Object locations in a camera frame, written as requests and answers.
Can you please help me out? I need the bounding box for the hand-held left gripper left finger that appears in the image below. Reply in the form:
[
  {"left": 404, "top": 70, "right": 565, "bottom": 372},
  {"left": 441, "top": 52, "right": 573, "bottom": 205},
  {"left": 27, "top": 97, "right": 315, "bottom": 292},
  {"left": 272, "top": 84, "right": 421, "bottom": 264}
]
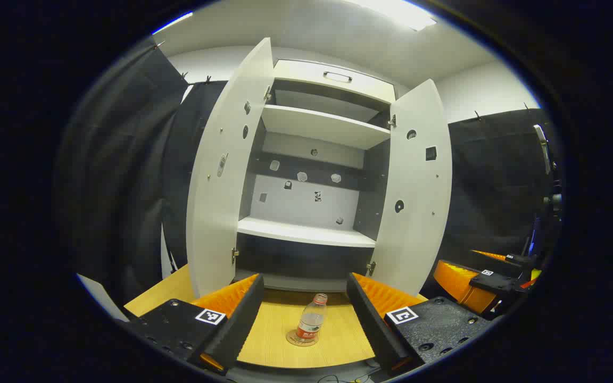
[{"left": 117, "top": 273, "right": 266, "bottom": 376}]

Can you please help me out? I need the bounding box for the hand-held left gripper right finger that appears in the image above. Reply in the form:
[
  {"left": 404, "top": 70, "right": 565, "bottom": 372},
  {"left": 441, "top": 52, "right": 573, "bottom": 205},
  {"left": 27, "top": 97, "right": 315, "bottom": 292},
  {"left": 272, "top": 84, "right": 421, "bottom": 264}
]
[{"left": 346, "top": 272, "right": 499, "bottom": 376}]

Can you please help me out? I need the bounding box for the white cabinet door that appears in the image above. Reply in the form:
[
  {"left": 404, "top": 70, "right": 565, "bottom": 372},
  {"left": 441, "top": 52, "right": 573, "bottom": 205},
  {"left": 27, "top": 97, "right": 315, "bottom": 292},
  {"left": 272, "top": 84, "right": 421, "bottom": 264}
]
[
  {"left": 365, "top": 79, "right": 453, "bottom": 297},
  {"left": 186, "top": 37, "right": 275, "bottom": 298}
]

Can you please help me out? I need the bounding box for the clear water bottle red label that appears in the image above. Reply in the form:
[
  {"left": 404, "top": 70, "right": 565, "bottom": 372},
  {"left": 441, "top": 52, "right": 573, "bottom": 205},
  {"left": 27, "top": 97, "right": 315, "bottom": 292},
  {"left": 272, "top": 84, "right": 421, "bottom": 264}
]
[{"left": 296, "top": 293, "right": 328, "bottom": 344}]

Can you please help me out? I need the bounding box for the round wooden coaster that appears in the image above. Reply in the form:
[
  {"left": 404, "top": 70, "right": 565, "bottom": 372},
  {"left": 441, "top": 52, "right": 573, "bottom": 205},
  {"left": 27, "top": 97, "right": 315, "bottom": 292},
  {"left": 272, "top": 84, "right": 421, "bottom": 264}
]
[{"left": 286, "top": 329, "right": 320, "bottom": 347}]

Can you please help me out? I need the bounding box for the white cabinet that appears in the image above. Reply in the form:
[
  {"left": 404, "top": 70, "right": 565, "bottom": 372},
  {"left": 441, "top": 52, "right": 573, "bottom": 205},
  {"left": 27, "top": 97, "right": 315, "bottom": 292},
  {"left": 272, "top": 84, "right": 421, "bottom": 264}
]
[{"left": 235, "top": 59, "right": 397, "bottom": 293}]

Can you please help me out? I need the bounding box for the black backdrop cloth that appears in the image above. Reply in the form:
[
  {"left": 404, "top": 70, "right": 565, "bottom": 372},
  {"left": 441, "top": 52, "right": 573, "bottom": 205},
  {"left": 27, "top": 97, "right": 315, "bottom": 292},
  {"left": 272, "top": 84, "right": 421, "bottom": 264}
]
[{"left": 54, "top": 37, "right": 562, "bottom": 320}]

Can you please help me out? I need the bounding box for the white cabinet drawer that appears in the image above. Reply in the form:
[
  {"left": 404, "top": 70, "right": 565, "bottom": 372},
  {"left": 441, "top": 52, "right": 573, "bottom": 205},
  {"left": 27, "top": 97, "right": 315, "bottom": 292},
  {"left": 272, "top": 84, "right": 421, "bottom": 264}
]
[{"left": 274, "top": 60, "right": 396, "bottom": 104}]

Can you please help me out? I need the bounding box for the long ceiling light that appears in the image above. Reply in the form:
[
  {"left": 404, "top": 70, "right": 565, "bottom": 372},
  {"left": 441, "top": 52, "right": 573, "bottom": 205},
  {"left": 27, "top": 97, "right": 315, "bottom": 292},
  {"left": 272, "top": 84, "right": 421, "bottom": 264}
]
[{"left": 357, "top": 0, "right": 437, "bottom": 31}]

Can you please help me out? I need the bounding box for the small ceiling light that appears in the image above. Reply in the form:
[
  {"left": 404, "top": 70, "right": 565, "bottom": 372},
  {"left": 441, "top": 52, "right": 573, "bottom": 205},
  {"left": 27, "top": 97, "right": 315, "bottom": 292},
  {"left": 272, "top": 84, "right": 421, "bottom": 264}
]
[{"left": 151, "top": 12, "right": 194, "bottom": 36}]

